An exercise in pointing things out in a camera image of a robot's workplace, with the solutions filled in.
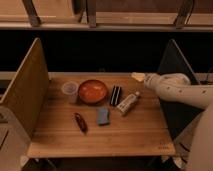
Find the white bottle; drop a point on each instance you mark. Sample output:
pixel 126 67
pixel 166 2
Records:
pixel 126 104

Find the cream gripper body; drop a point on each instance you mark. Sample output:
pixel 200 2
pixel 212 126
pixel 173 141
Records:
pixel 138 76

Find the right dark side panel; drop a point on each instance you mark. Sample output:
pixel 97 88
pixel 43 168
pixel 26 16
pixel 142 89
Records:
pixel 177 115

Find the blue sponge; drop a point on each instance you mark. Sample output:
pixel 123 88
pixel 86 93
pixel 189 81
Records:
pixel 103 116

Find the left wooden side panel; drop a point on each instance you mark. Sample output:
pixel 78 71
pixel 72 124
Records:
pixel 23 98

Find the orange bowl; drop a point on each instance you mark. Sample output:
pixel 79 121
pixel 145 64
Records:
pixel 92 91

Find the black striped box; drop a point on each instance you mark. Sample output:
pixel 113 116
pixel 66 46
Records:
pixel 115 95

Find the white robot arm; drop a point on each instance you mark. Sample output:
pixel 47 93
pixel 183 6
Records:
pixel 178 88

